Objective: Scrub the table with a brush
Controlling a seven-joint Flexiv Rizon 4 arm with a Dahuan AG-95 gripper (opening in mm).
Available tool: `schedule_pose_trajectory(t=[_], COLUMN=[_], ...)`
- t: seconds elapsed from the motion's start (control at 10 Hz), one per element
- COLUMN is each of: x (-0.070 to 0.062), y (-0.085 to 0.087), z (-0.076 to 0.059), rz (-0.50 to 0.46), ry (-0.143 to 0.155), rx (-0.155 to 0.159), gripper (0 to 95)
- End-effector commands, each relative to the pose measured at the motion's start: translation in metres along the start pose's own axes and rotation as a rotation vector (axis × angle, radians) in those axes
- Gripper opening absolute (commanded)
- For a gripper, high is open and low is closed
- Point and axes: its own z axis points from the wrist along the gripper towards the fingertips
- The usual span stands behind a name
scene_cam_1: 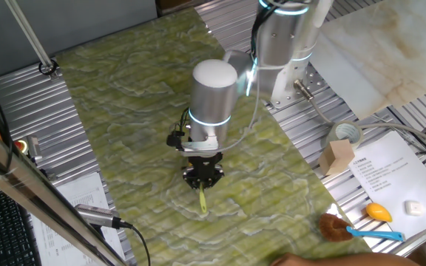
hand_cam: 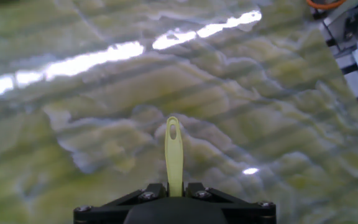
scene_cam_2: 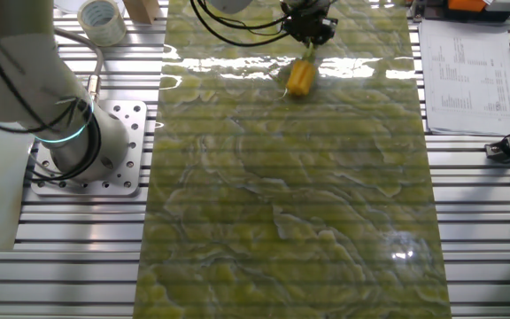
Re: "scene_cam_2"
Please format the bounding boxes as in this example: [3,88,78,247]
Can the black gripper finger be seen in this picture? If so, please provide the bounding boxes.
[290,25,312,45]
[312,28,335,48]

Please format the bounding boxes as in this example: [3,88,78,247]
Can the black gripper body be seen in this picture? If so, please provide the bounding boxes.
[281,0,339,39]

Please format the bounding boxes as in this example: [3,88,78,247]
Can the yellow sponge brush green handle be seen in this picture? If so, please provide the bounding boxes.
[285,42,318,97]

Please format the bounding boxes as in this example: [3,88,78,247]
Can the green marble pattern mat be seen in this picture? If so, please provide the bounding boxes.
[133,0,453,319]

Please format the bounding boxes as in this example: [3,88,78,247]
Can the orange and black device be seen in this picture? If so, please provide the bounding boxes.
[409,0,510,23]

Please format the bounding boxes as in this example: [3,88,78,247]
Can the printed table paper sheet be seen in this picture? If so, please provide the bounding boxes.
[417,18,510,136]

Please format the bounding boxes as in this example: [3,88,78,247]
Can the wooden block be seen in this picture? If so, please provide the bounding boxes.
[121,0,161,26]

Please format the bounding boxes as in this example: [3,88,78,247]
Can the beige tape roll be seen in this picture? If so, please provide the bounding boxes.
[76,0,128,48]

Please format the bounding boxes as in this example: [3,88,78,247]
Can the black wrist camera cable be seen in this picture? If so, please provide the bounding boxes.
[189,0,292,48]

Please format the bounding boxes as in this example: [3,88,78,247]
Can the black camera clamp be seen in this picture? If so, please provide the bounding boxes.
[484,140,510,161]

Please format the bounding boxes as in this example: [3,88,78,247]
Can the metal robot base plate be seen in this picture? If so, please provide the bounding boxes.
[30,99,149,198]

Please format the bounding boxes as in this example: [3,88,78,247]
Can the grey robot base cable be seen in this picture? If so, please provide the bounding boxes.
[54,28,105,102]

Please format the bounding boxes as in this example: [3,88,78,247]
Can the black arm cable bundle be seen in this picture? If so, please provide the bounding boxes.
[0,8,103,183]

